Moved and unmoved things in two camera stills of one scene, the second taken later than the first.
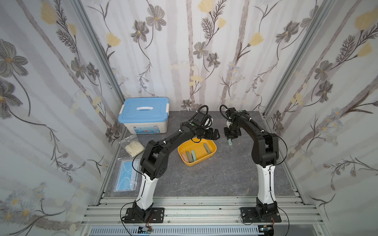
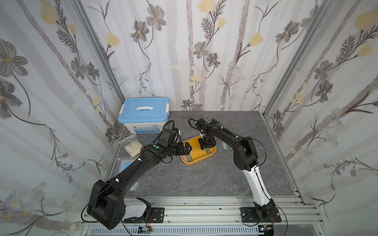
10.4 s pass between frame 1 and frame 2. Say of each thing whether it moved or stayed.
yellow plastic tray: stayed
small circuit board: stayed
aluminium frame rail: stayed
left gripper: moved
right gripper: moved
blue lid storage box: stayed
